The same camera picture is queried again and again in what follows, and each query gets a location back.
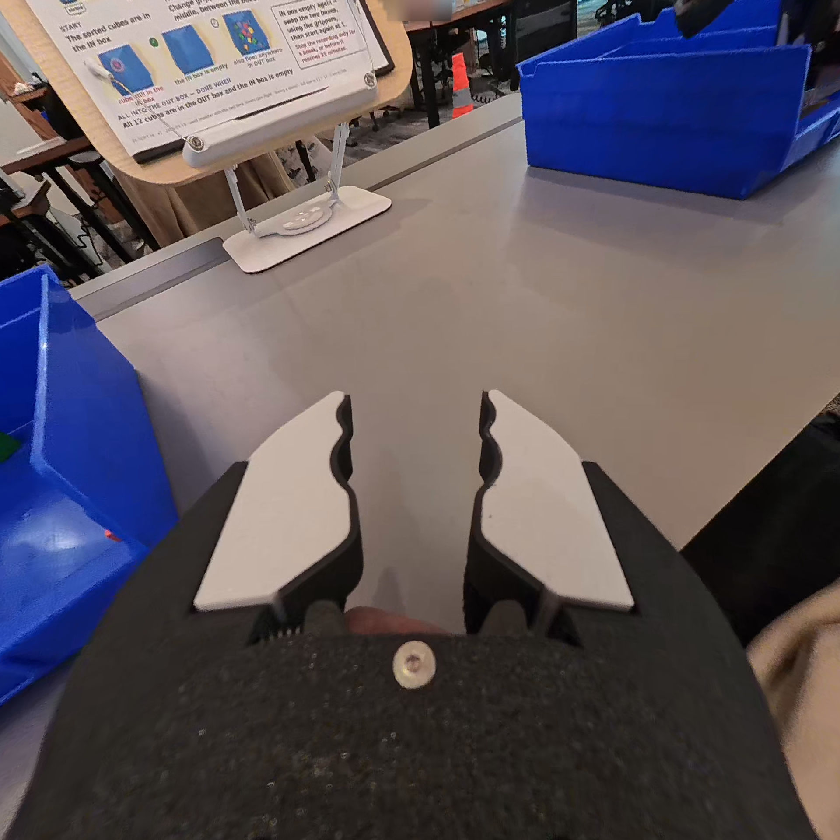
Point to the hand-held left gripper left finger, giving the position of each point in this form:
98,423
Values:
282,518

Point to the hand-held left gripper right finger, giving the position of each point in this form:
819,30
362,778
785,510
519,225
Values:
551,518

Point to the blue plastic bin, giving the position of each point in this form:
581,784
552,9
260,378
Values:
92,426
656,124

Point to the small green wooden cube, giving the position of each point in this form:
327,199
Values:
10,447

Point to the black office chair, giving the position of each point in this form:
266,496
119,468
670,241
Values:
544,29

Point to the orange traffic cone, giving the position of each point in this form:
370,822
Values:
462,88

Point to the tan fabric cover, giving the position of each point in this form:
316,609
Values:
184,203

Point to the wooden desk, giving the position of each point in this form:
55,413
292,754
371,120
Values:
39,161

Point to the printed instruction sheet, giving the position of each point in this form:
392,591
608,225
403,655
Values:
216,72

